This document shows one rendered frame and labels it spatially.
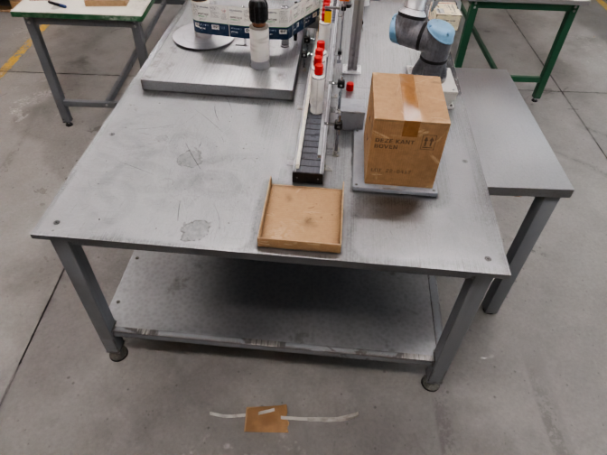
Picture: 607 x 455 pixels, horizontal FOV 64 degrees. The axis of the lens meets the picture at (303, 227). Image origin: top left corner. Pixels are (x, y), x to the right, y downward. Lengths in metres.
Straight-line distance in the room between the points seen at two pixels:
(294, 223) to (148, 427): 1.06
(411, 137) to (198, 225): 0.75
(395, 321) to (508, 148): 0.84
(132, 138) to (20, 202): 1.36
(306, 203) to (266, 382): 0.88
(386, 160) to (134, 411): 1.42
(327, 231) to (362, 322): 0.65
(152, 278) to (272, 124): 0.88
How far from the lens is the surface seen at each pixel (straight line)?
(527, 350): 2.53
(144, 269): 2.34
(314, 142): 1.86
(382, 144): 1.64
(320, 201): 1.67
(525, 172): 2.01
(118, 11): 3.25
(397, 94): 1.72
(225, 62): 2.40
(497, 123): 2.25
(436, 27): 2.17
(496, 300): 2.48
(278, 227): 1.58
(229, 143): 1.95
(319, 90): 1.95
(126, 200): 1.76
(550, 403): 2.43
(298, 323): 2.08
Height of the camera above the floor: 1.96
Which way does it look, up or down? 46 degrees down
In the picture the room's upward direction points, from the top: 2 degrees clockwise
